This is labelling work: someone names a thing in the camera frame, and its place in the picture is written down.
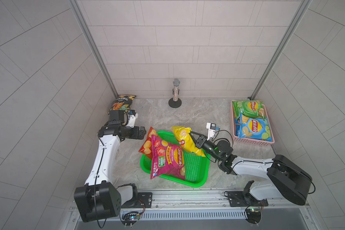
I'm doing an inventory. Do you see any yellow chips bag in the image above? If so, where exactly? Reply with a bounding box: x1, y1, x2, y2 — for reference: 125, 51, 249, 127
171, 126, 205, 157

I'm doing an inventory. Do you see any small red chips bag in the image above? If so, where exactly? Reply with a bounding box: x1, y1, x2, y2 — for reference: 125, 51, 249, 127
139, 127, 158, 160

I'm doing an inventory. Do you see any green plastic basket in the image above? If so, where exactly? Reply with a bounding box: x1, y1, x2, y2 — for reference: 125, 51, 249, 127
140, 131, 211, 188

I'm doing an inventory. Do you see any black chips bag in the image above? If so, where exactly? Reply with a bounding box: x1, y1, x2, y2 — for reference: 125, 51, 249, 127
109, 94, 136, 112

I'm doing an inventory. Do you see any magenta tomato chips bag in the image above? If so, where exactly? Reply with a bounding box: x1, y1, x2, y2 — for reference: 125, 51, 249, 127
150, 135, 186, 181

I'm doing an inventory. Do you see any light blue chips bag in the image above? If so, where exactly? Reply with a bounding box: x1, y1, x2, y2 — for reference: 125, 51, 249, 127
238, 114, 273, 141

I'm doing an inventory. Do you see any pink plastic basket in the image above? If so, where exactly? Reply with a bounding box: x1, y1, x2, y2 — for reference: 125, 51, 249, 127
231, 101, 275, 146

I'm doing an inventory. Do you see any green cucumber chips bag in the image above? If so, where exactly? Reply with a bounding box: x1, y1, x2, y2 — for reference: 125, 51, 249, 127
232, 100, 266, 119

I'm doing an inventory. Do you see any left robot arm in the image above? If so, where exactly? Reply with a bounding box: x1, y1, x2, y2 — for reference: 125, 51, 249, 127
74, 110, 146, 222

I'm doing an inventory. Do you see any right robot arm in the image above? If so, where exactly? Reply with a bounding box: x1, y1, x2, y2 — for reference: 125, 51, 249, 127
189, 131, 316, 206

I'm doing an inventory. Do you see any microphone-like stand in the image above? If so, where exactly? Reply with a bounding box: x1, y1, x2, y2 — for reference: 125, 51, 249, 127
168, 78, 182, 108

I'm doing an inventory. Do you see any left circuit board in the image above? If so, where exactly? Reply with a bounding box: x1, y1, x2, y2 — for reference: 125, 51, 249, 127
120, 211, 141, 228

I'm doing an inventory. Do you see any circuit board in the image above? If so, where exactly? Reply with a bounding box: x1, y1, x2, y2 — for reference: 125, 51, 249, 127
244, 209, 262, 225
120, 211, 141, 228

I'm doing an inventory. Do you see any right circuit board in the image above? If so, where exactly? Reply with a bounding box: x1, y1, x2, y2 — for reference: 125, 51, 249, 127
244, 209, 262, 225

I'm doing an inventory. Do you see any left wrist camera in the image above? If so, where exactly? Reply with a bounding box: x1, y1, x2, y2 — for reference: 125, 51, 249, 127
126, 110, 138, 128

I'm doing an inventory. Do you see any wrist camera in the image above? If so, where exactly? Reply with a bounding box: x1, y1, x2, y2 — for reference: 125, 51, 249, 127
126, 110, 138, 128
206, 123, 220, 141

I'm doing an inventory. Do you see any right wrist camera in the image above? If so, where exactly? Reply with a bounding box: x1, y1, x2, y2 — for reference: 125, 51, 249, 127
206, 123, 220, 141

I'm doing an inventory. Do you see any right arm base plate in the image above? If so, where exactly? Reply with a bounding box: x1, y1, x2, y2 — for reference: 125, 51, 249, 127
224, 191, 268, 208

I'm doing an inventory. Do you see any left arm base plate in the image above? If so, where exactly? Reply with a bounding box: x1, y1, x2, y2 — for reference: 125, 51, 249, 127
121, 192, 153, 209

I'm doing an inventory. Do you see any aluminium front rail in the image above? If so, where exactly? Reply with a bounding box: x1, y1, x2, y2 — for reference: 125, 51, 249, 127
106, 189, 310, 221

